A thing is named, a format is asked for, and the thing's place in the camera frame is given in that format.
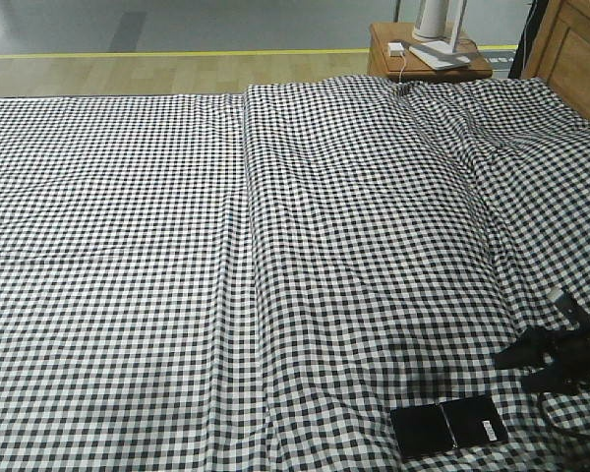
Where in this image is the white power adapter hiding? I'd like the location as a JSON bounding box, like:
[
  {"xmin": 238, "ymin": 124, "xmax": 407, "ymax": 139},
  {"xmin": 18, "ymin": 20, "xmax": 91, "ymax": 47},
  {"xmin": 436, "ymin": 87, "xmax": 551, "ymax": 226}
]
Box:
[{"xmin": 387, "ymin": 41, "xmax": 406, "ymax": 57}]

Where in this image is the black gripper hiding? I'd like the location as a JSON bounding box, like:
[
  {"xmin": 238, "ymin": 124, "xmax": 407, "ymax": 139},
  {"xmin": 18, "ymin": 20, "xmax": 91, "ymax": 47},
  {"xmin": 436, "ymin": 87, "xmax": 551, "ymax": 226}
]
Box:
[{"xmin": 493, "ymin": 288, "xmax": 590, "ymax": 393}]

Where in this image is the white desk lamp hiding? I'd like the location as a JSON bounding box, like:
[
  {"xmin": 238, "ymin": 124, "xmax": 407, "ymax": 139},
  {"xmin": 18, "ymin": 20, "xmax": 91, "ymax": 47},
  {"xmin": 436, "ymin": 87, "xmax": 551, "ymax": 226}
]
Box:
[{"xmin": 409, "ymin": 0, "xmax": 471, "ymax": 71}]

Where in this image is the black foldable phone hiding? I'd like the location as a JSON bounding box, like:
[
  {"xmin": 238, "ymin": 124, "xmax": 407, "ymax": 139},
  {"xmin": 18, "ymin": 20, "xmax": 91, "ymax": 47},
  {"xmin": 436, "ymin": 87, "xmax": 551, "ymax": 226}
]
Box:
[{"xmin": 390, "ymin": 394, "xmax": 508, "ymax": 459}]

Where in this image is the checkered duvet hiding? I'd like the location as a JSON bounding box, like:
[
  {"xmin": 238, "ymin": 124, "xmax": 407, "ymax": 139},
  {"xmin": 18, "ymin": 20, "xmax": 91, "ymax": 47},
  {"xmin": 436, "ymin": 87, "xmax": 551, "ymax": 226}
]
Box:
[{"xmin": 241, "ymin": 77, "xmax": 590, "ymax": 471}]

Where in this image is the wooden headboard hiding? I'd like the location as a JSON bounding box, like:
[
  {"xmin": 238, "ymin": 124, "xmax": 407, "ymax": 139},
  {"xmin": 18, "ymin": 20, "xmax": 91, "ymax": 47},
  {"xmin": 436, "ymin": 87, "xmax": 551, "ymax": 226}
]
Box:
[{"xmin": 521, "ymin": 0, "xmax": 590, "ymax": 120}]

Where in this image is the wooden nightstand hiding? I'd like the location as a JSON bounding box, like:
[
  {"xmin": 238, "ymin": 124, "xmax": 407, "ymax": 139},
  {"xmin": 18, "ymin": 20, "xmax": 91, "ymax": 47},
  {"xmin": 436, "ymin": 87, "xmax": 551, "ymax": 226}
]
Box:
[{"xmin": 367, "ymin": 22, "xmax": 494, "ymax": 82}]

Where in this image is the black white checkered bed sheet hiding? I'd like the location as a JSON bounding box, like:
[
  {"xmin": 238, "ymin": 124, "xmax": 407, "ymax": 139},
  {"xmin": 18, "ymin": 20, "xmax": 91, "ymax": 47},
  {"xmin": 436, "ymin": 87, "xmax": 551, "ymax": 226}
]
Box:
[{"xmin": 0, "ymin": 94, "xmax": 268, "ymax": 471}]

